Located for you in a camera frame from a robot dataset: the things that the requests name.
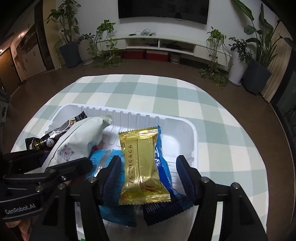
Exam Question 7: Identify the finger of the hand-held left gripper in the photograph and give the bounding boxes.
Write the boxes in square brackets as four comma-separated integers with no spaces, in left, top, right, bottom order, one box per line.
[3,158,93,184]
[3,149,50,173]

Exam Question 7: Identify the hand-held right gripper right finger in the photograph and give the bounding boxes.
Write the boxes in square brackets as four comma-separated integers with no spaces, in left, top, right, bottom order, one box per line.
[176,155,269,241]

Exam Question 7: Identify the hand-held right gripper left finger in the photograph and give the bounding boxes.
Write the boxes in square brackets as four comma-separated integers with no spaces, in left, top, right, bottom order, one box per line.
[30,156,122,241]

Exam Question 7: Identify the light blue snack bag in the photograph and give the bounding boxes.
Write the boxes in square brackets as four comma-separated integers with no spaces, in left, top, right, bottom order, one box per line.
[89,149,137,227]

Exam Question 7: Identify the black snack packet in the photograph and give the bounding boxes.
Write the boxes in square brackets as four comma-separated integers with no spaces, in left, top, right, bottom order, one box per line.
[25,111,88,151]

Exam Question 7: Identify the white and red snack packet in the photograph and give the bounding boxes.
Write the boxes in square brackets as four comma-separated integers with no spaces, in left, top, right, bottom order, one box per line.
[25,116,114,174]

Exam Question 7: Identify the dark blue snack bag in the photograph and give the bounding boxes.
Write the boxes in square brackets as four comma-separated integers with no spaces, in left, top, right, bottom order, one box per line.
[142,126,194,227]

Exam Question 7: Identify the gold snack packet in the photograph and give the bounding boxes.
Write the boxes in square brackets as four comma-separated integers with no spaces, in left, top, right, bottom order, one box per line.
[118,128,171,206]

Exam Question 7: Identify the white plastic tray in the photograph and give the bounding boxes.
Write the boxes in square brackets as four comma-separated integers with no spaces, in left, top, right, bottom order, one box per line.
[17,104,199,241]

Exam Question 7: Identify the person's left hand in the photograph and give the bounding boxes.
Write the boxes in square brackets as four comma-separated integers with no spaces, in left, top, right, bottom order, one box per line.
[5,219,31,241]

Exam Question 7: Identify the leafy tree in dark pot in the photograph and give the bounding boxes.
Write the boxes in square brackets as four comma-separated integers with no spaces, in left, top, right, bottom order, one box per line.
[45,0,83,68]

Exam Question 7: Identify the small plant in grey pot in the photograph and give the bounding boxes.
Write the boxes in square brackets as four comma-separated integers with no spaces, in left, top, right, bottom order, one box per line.
[77,34,95,65]

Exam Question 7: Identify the bushy plant in white pot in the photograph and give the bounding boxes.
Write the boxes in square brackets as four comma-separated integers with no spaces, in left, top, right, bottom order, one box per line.
[228,37,253,85]

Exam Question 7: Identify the broad-leaf plant in dark pot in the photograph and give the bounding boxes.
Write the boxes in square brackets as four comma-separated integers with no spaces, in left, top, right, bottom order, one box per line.
[232,0,294,95]

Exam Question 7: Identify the glass sliding door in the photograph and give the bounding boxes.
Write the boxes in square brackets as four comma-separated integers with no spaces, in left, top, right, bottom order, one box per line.
[270,67,296,142]

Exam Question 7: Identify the red storage box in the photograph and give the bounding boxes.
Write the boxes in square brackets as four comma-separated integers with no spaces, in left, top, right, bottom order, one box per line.
[146,50,168,62]
[122,50,146,60]

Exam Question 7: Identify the white television cabinet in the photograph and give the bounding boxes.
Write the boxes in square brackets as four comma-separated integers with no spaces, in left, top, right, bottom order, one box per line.
[114,35,232,68]

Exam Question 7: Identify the trailing vine plant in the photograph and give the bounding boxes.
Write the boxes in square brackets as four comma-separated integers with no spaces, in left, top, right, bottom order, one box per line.
[200,27,232,88]
[89,20,125,69]

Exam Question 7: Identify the beige curtain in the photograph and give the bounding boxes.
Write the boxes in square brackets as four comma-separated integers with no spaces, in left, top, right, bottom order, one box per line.
[260,20,293,104]

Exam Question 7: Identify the tangle of cables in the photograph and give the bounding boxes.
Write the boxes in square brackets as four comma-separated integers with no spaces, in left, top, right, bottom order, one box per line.
[128,29,157,37]

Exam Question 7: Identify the black wall television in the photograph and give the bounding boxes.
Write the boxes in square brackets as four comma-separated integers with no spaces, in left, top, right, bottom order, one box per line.
[118,0,210,25]

